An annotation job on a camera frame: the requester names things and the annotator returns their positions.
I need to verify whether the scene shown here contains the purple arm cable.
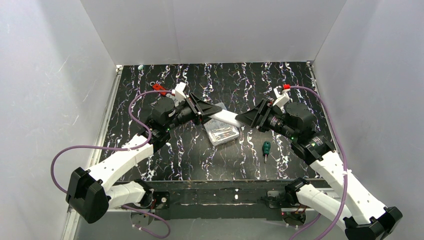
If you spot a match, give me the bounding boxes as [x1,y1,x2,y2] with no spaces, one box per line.
[50,90,172,240]
[288,85,349,240]

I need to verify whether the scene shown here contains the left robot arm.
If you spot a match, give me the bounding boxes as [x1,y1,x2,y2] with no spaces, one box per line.
[65,95,223,224]

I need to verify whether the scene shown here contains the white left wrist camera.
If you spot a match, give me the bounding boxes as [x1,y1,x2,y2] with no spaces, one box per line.
[171,82,187,104]

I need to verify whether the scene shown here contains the green handled screwdriver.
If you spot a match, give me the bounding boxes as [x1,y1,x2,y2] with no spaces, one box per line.
[262,141,271,164]

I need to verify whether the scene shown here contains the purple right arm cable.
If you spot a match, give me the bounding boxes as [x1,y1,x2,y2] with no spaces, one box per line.
[288,85,349,240]

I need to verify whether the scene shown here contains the red handled adjustable wrench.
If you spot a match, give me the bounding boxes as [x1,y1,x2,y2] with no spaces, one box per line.
[149,81,175,98]

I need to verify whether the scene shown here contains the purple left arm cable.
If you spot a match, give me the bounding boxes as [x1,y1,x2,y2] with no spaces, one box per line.
[50,90,172,240]

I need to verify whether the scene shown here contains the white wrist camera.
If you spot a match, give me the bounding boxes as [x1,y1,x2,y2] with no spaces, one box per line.
[171,82,187,104]
[272,84,291,111]

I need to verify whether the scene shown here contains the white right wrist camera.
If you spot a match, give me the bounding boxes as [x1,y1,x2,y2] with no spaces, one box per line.
[272,84,291,111]

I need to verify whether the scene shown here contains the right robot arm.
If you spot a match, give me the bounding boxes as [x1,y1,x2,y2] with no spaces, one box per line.
[235,100,403,240]

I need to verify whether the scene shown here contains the white remote control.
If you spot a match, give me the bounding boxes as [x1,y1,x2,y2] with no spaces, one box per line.
[209,109,244,128]

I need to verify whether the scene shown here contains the clear plastic screw box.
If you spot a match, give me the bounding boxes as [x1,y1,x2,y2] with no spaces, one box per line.
[203,119,240,147]

